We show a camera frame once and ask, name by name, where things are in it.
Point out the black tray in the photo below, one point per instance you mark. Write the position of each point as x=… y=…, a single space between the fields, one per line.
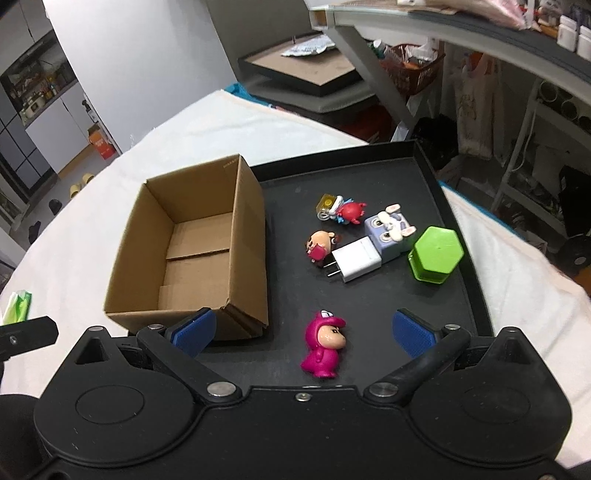
x=376 y=175

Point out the red crab keychain toy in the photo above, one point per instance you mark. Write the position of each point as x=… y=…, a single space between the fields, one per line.
x=340 y=210

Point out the white storage shelf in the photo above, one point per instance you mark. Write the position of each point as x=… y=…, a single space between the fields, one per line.
x=548 y=171

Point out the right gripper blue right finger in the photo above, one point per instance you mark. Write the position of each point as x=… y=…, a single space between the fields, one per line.
x=431 y=350

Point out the white fluffy table cloth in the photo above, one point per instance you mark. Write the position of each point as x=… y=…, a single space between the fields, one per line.
x=67 y=269

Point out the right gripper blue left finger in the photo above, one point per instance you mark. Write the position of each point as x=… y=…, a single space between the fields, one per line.
x=173 y=350

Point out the pink hooded figurine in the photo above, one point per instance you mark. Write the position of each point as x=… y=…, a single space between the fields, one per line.
x=324 y=340

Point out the silver foil packet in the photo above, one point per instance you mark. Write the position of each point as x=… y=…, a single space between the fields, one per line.
x=310 y=46

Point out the brown cardboard box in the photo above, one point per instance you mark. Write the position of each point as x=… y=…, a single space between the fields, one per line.
x=195 y=237

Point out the grey glass-top desk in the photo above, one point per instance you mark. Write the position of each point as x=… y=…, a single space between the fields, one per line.
x=533 y=52

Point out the yellow slipper pair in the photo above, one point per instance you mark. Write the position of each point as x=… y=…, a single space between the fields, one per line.
x=76 y=188

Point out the white usb charger plug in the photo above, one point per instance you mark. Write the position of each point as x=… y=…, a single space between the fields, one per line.
x=354 y=260

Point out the red wicker basket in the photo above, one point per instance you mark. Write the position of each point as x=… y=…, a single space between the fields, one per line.
x=410 y=69

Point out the brown-haired red figurine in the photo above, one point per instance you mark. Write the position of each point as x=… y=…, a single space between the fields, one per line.
x=320 y=244

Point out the orange cardboard box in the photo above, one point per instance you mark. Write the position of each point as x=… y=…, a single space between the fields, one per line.
x=100 y=142

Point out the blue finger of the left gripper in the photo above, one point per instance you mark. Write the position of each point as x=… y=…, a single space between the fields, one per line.
x=26 y=336

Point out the green hexagonal container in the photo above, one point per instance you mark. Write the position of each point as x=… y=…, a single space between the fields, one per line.
x=435 y=255

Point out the green tissue packet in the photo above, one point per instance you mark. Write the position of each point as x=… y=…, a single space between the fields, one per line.
x=17 y=310

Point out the black framed cork board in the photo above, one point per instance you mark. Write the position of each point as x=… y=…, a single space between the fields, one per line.
x=318 y=76

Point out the white printed tote bag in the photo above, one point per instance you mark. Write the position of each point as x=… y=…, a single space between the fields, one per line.
x=479 y=106

